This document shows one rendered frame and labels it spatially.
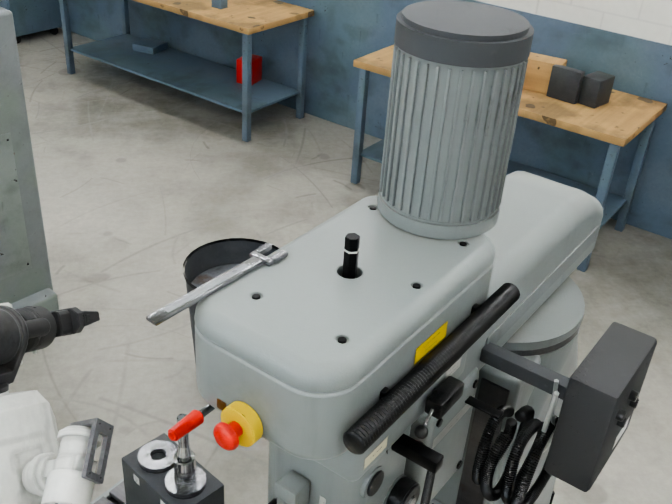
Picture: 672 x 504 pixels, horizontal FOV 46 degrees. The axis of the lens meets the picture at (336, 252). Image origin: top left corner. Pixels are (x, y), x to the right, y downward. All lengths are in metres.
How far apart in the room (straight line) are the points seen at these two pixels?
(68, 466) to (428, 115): 0.71
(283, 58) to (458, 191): 5.62
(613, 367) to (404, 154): 0.47
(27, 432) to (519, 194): 1.06
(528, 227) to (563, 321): 0.23
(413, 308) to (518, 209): 0.63
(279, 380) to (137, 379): 2.90
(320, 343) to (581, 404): 0.48
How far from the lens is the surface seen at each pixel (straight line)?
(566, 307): 1.77
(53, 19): 8.67
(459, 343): 1.19
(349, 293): 1.11
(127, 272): 4.64
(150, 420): 3.68
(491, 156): 1.22
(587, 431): 1.35
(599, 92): 4.96
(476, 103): 1.17
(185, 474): 1.80
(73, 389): 3.89
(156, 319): 1.05
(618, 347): 1.40
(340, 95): 6.50
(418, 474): 1.46
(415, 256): 1.21
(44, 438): 1.32
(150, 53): 7.37
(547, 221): 1.66
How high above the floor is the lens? 2.52
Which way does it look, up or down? 31 degrees down
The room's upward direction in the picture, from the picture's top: 4 degrees clockwise
